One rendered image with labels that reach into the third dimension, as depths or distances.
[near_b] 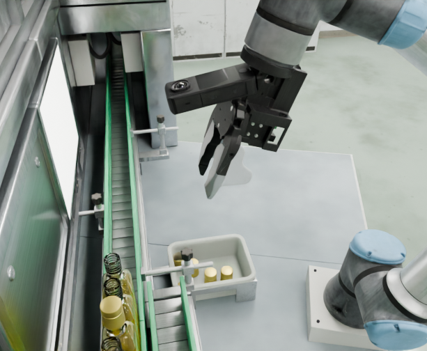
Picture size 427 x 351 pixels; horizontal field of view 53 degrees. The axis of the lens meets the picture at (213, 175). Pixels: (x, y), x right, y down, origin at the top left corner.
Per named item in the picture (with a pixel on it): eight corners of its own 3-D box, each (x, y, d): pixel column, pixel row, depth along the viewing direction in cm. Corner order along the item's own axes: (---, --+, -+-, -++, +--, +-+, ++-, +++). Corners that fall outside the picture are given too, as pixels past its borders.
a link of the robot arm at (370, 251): (380, 260, 109) (398, 222, 100) (398, 306, 98) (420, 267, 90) (334, 258, 108) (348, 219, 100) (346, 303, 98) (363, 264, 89)
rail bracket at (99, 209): (84, 230, 121) (75, 193, 113) (109, 227, 122) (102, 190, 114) (83, 239, 118) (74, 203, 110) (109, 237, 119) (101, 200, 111)
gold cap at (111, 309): (125, 329, 68) (121, 313, 66) (102, 331, 68) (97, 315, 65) (126, 310, 71) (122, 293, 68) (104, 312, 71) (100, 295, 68)
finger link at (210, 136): (228, 180, 68) (254, 139, 62) (193, 174, 66) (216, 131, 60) (226, 166, 70) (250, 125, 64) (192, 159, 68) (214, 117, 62)
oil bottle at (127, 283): (115, 331, 95) (99, 267, 82) (141, 326, 96) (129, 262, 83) (115, 354, 90) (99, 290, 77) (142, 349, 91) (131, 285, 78)
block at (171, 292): (153, 305, 108) (151, 287, 104) (190, 299, 109) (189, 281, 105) (154, 317, 105) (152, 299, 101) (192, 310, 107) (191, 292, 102)
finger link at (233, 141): (229, 180, 57) (249, 117, 54) (219, 178, 56) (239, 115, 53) (219, 166, 61) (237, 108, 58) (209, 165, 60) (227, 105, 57)
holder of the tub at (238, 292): (150, 267, 126) (148, 248, 122) (240, 254, 131) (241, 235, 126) (154, 316, 113) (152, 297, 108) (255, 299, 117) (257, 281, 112)
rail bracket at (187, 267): (143, 288, 103) (138, 253, 96) (211, 278, 106) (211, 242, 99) (144, 299, 101) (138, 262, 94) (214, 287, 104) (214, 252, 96)
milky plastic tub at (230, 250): (168, 263, 127) (166, 242, 122) (241, 252, 130) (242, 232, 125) (175, 312, 113) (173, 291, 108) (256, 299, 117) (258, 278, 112)
